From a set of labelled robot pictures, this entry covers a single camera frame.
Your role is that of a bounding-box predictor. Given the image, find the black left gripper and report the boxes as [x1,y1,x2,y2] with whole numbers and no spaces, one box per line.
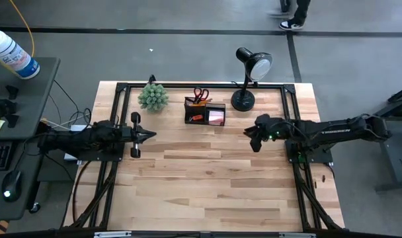
[123,111,157,159]

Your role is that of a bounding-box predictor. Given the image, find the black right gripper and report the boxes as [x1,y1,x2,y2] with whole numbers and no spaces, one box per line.
[243,114,290,153]

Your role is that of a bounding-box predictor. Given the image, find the pink sticky notes pad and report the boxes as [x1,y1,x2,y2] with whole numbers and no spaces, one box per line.
[208,110,225,126]

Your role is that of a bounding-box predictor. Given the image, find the red-handled scissors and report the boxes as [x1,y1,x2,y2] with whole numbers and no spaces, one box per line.
[193,87,210,104]

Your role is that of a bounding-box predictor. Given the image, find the black mesh desk organizer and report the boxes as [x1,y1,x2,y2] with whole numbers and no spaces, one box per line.
[183,96,227,128]

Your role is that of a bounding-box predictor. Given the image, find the black desk lamp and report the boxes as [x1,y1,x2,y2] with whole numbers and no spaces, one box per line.
[230,46,274,112]

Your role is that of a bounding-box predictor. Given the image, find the green artificial potted plant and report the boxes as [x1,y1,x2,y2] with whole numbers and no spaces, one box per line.
[138,83,170,112]

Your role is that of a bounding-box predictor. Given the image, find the black side desk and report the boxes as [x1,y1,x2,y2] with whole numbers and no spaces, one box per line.
[0,56,61,221]

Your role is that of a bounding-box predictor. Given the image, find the person's feet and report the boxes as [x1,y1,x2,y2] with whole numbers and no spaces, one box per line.
[268,0,313,31]

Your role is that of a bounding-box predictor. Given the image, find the black computer mouse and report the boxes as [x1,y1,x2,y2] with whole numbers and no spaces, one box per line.
[1,170,22,202]

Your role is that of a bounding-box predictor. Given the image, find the black desk device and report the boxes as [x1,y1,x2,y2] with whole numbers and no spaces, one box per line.
[0,98,19,129]

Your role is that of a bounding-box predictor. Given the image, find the grey metal stand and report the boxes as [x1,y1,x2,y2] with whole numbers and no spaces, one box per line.
[374,84,402,193]

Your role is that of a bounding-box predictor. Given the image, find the white wipes canister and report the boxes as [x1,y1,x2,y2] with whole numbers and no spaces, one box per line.
[0,29,41,80]

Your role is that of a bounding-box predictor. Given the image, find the black metal table frame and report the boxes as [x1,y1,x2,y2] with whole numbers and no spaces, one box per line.
[60,81,346,232]

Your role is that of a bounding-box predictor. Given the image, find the white cable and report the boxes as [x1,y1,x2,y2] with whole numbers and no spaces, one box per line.
[40,117,89,132]

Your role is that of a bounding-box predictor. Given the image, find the thin black desk cable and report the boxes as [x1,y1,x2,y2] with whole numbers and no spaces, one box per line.
[52,79,80,112]

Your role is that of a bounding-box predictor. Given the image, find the silver bracket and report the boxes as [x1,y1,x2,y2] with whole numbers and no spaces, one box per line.
[279,232,317,238]
[94,231,132,238]

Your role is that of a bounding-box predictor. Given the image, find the small black bracket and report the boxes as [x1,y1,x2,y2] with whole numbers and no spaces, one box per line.
[5,85,19,100]

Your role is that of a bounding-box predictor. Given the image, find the yellow cable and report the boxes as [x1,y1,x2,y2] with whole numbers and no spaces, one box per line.
[8,0,36,59]

